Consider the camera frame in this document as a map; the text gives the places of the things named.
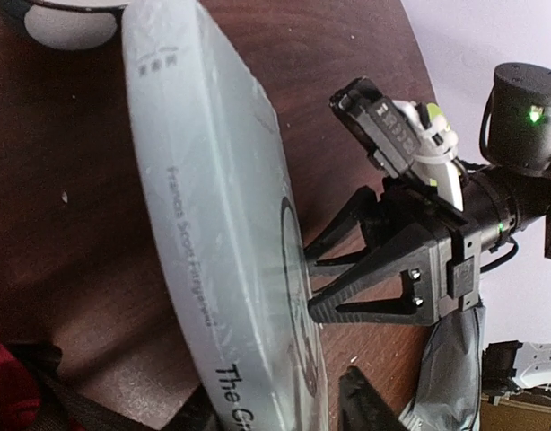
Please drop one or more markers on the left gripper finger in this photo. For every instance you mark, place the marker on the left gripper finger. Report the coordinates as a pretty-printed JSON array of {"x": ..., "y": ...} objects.
[{"x": 361, "y": 407}]

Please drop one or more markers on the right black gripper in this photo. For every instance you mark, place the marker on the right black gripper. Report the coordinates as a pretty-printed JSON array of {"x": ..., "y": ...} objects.
[{"x": 427, "y": 241}]

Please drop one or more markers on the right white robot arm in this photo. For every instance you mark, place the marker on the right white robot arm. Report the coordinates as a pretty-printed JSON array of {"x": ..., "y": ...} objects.
[{"x": 503, "y": 195}]

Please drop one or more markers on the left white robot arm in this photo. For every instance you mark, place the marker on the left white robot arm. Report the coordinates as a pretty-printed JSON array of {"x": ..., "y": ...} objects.
[{"x": 507, "y": 368}]

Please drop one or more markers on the red backpack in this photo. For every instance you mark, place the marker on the red backpack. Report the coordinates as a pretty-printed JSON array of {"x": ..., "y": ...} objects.
[{"x": 33, "y": 397}]

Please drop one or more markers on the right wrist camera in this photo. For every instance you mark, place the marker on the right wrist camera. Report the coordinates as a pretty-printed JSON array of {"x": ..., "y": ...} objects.
[{"x": 411, "y": 142}]

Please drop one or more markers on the white Great Gatsby book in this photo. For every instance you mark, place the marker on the white Great Gatsby book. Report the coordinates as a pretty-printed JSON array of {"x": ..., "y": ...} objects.
[{"x": 218, "y": 193}]

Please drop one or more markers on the dark blue white bowl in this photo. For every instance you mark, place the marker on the dark blue white bowl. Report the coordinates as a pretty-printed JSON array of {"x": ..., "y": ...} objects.
[{"x": 67, "y": 25}]

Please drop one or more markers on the grey pencil pouch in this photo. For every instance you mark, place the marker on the grey pencil pouch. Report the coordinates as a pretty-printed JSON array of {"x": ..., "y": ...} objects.
[{"x": 448, "y": 394}]

